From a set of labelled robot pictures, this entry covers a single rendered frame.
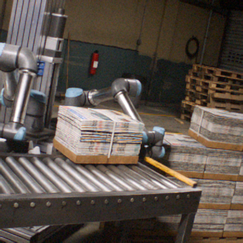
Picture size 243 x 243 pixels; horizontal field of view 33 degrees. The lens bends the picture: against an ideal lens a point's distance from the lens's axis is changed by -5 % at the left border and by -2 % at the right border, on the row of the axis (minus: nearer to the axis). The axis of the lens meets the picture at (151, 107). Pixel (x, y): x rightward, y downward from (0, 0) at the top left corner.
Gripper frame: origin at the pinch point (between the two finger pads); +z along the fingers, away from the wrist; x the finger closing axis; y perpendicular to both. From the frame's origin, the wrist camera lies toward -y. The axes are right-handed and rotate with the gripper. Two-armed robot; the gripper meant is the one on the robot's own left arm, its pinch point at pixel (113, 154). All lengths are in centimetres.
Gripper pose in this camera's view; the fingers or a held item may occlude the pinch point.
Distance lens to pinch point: 248.3
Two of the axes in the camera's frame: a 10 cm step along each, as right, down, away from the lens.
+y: 1.9, -9.7, -1.3
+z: -7.9, -0.8, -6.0
